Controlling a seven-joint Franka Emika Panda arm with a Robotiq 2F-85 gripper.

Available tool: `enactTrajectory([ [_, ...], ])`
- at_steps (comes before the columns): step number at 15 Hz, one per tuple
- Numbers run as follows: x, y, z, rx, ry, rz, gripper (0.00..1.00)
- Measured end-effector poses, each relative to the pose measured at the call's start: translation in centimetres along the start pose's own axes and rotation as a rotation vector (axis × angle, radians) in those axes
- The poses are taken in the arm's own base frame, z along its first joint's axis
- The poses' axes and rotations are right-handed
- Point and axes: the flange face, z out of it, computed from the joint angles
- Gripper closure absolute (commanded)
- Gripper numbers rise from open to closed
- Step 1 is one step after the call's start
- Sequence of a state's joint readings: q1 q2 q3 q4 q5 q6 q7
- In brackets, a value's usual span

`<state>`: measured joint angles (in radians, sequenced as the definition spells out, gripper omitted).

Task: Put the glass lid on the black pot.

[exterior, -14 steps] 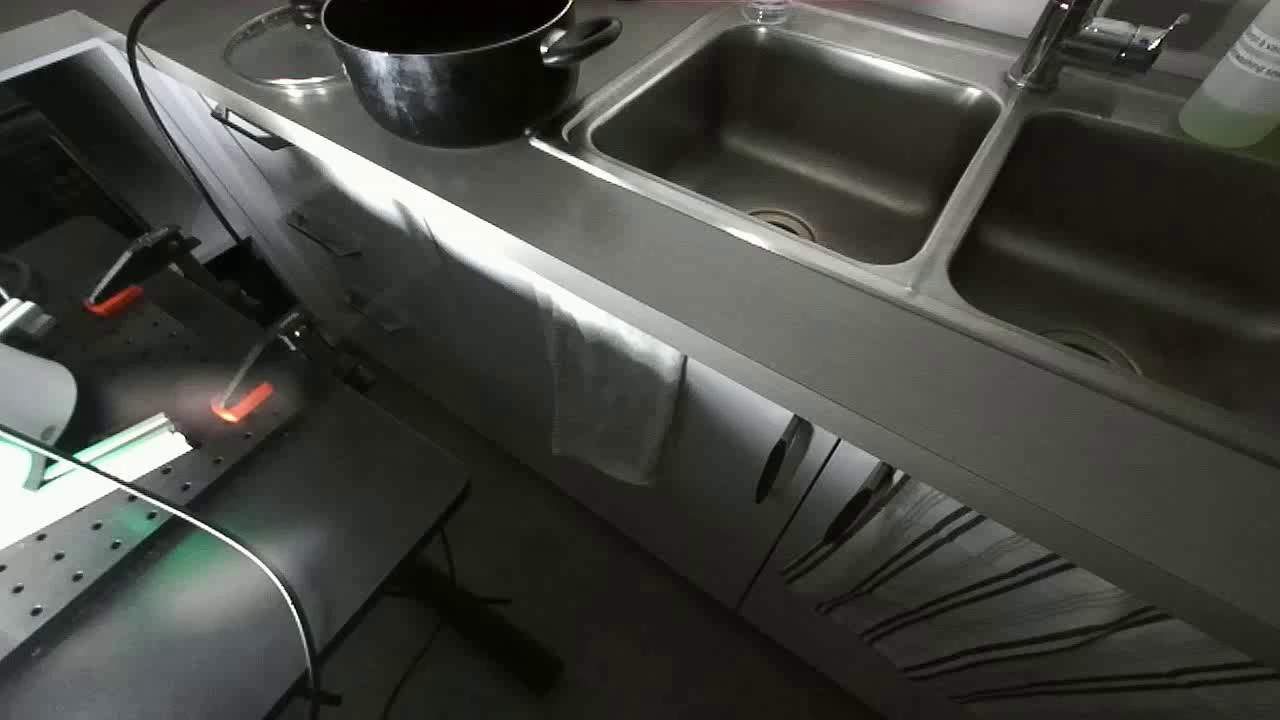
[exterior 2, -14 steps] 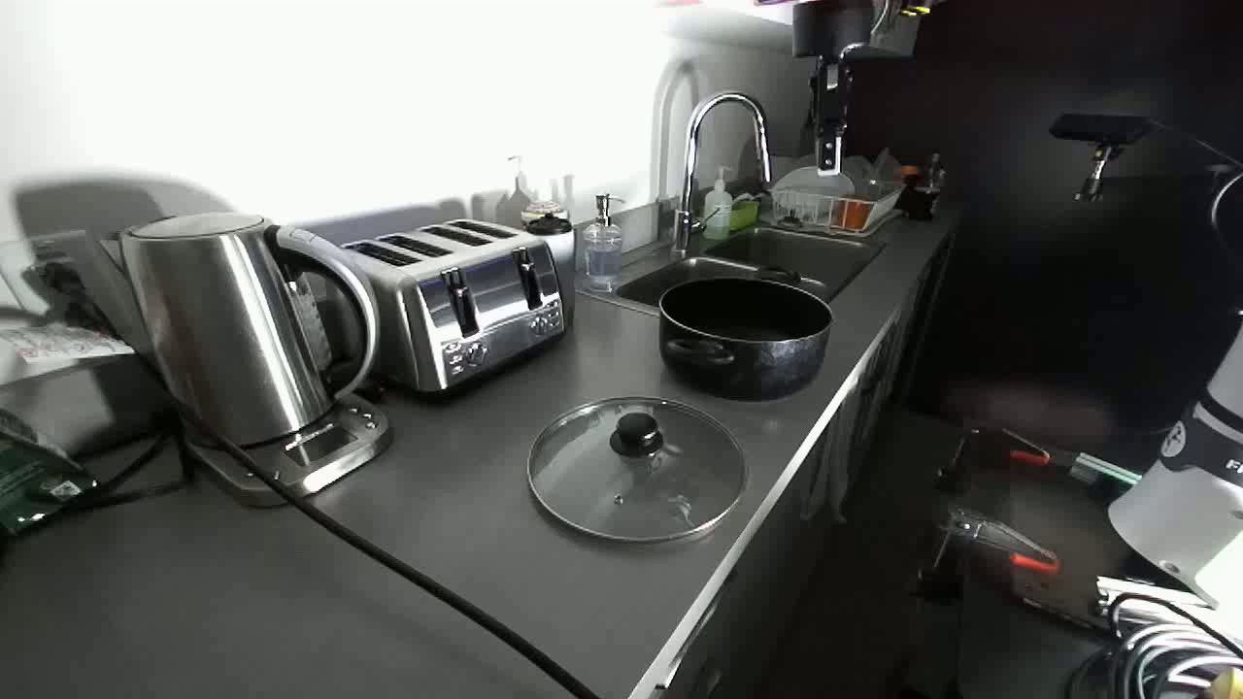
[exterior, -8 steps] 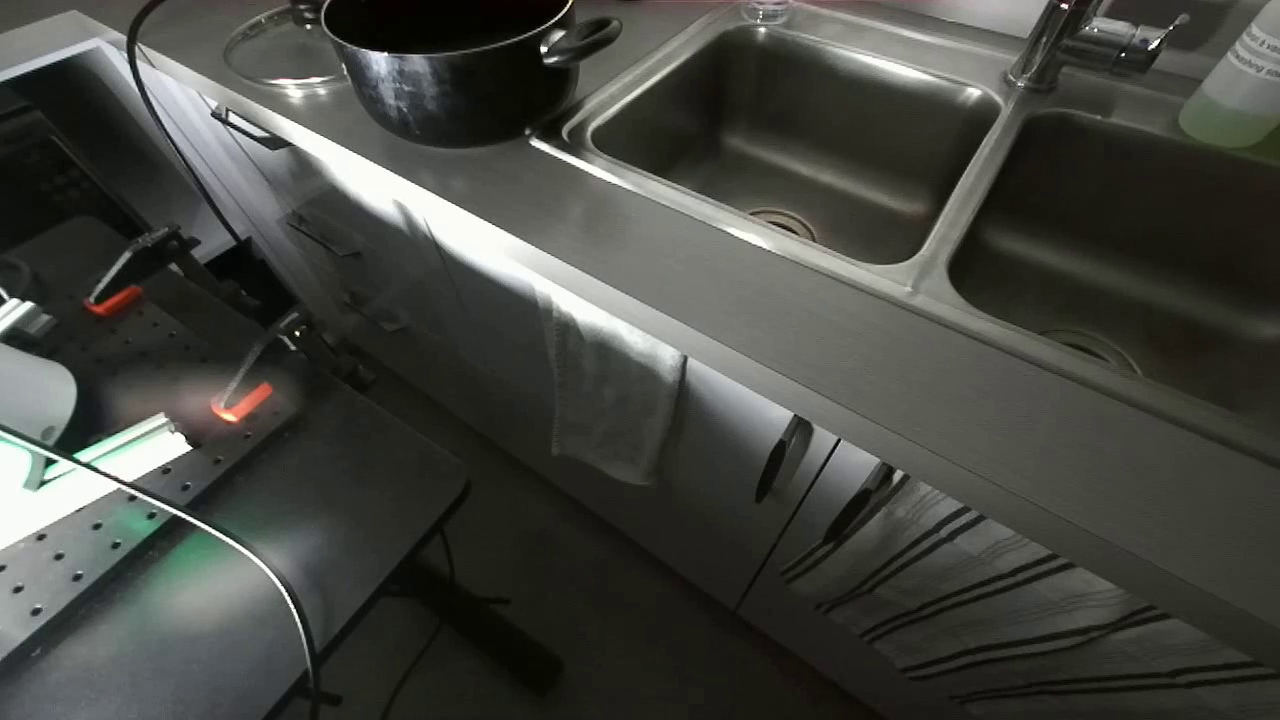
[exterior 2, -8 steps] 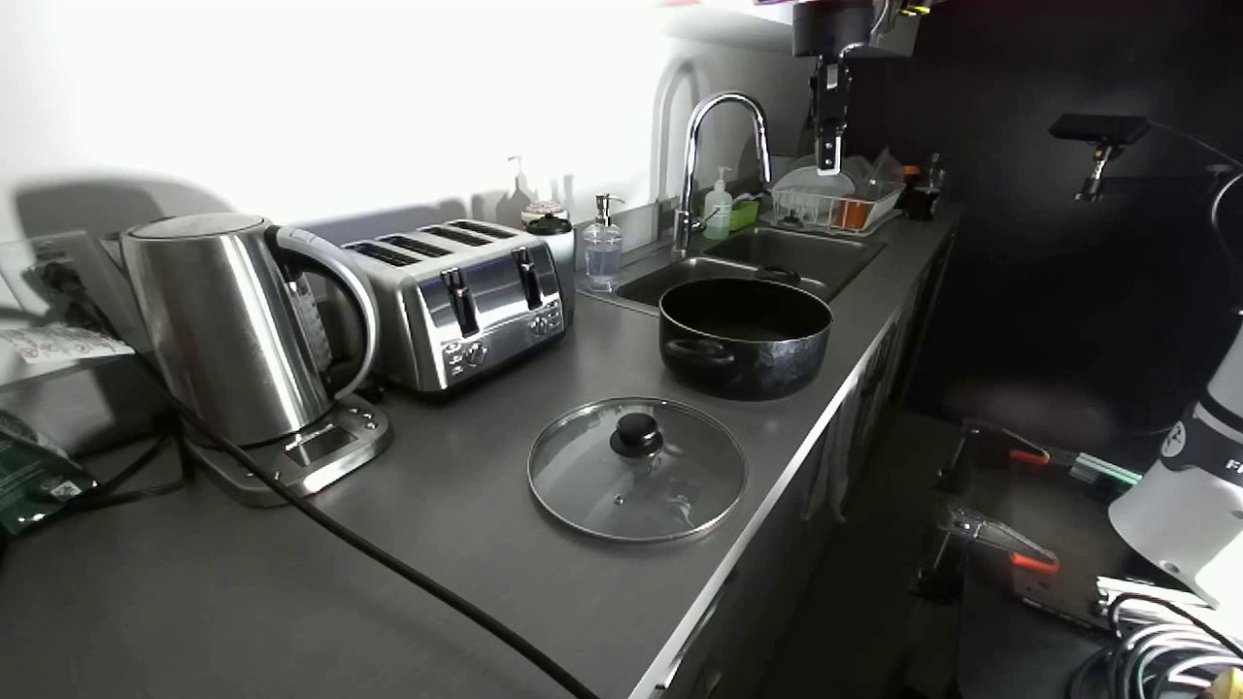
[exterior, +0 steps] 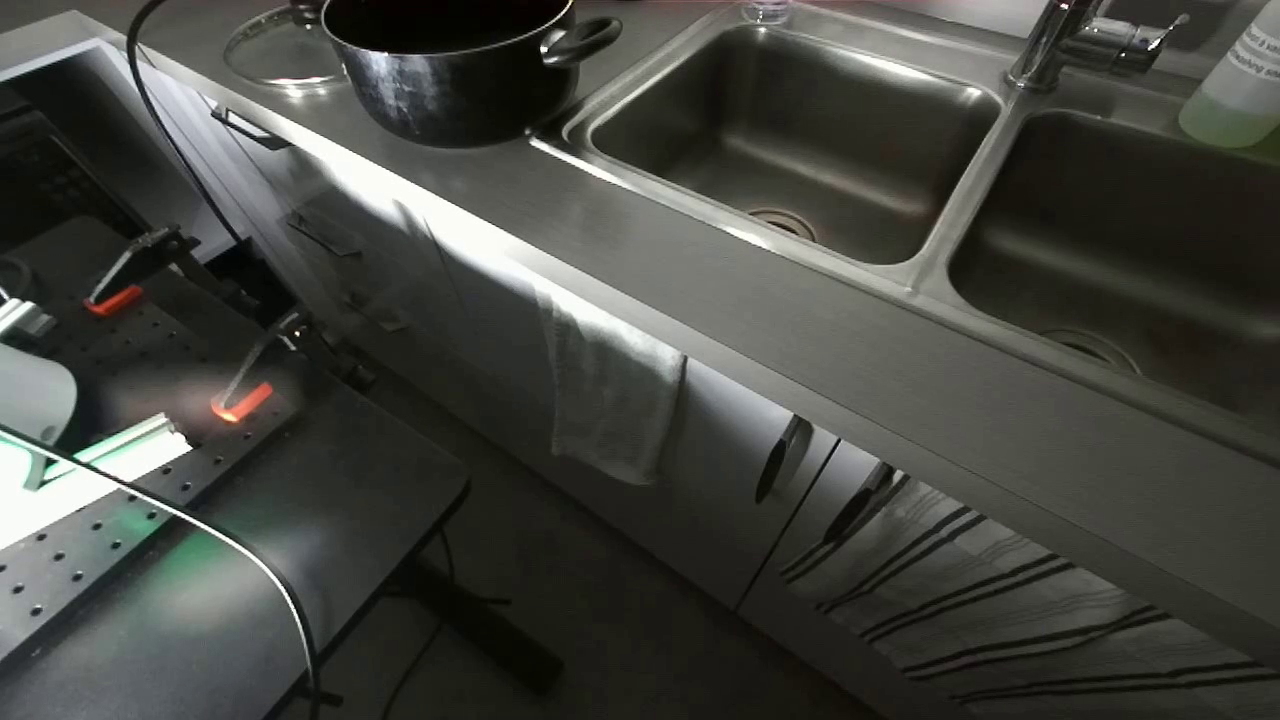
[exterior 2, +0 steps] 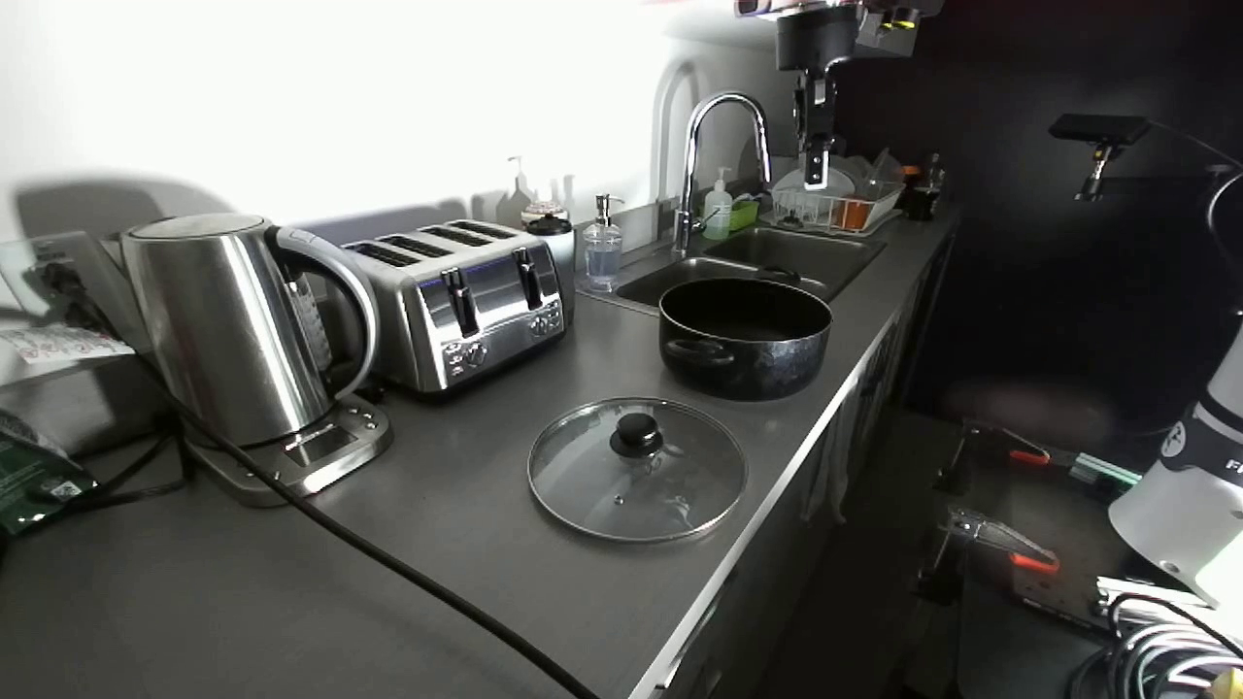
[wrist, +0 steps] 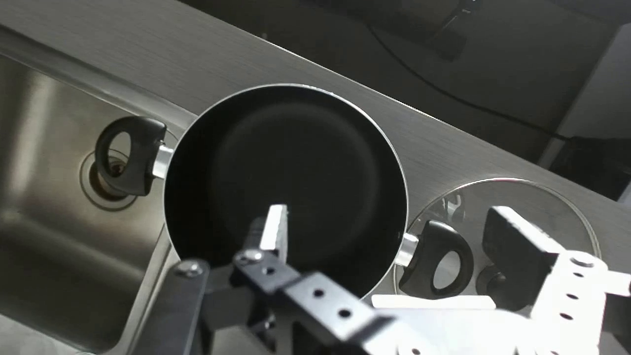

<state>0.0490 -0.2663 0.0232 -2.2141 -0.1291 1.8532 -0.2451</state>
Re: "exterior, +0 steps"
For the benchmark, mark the glass lid with black knob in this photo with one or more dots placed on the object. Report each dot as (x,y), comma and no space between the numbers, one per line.
(265,60)

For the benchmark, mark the black cooking pot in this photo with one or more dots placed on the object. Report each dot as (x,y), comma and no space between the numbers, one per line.
(454,93)

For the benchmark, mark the white hanging towel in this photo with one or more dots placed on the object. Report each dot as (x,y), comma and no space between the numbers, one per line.
(614,403)

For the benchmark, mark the steel double sink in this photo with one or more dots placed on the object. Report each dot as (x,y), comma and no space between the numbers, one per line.
(802,145)

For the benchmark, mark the black perforated table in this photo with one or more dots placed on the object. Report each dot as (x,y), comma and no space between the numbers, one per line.
(304,535)

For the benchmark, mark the black clamp with orange grip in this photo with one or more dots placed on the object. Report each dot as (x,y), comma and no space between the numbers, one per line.
(254,384)
(133,264)

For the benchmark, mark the chrome faucet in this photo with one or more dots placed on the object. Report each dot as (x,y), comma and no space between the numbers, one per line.
(1046,53)

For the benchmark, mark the aluminium profile bar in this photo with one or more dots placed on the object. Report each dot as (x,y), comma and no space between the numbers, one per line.
(124,446)

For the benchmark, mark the white rounded object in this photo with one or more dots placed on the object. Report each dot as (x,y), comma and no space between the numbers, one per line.
(30,395)

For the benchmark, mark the clear bottle with green liquid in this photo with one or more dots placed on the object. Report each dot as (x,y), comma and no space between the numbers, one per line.
(1233,100)

